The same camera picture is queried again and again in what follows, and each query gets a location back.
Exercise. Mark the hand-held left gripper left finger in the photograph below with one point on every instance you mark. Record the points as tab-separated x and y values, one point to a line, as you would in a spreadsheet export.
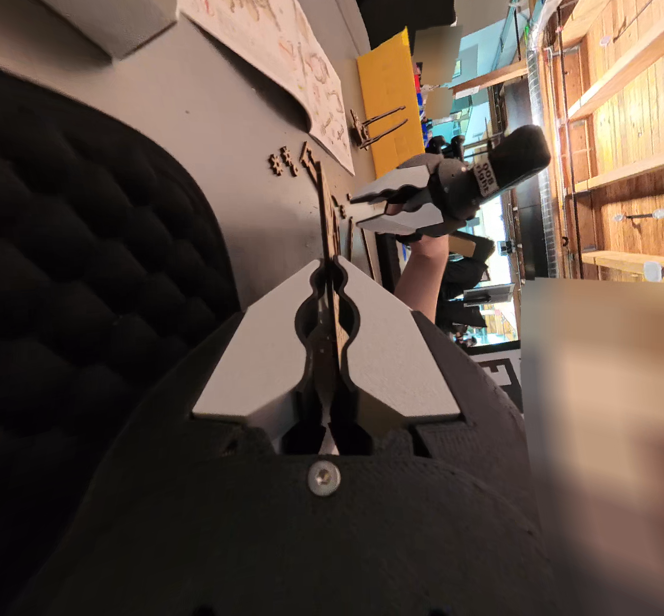
249	362

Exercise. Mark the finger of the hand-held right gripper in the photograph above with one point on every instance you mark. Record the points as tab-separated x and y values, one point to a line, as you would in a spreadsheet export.
394	183
404	219

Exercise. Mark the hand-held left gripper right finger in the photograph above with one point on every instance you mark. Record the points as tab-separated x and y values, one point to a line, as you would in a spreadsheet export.
404	367

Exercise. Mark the wooden parts sheet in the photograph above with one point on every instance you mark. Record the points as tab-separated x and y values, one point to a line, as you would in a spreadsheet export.
329	232

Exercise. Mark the person's right forearm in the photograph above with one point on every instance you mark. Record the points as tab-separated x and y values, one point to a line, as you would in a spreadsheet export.
425	274

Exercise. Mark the yellow plastic bin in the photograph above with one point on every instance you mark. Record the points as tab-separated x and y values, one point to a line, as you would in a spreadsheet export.
389	87

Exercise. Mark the black framed tag sign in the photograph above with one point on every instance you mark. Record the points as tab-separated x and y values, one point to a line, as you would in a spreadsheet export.
511	367

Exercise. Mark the black quilted cushion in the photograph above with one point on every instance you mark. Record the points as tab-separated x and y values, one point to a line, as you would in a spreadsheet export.
103	263

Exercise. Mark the instruction booklet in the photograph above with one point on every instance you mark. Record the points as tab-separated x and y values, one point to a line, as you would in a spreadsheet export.
269	30

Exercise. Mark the white cardboard tray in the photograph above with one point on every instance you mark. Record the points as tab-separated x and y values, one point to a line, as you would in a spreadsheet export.
103	9

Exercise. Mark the wooden strip frame part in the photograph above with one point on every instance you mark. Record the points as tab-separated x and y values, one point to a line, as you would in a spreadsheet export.
306	154

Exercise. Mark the metal ventilation duct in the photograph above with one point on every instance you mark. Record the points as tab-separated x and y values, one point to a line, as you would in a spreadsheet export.
539	108

